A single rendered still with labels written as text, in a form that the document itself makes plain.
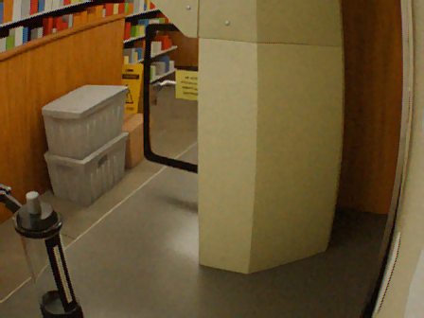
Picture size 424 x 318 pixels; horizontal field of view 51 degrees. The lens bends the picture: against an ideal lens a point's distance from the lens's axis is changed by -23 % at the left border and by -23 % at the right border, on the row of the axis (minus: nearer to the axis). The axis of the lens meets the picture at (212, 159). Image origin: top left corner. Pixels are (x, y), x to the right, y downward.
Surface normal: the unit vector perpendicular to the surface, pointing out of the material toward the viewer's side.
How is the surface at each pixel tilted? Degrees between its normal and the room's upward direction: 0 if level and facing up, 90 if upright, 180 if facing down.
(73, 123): 96
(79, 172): 95
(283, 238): 90
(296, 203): 90
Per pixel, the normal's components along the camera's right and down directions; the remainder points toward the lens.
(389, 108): -0.40, 0.35
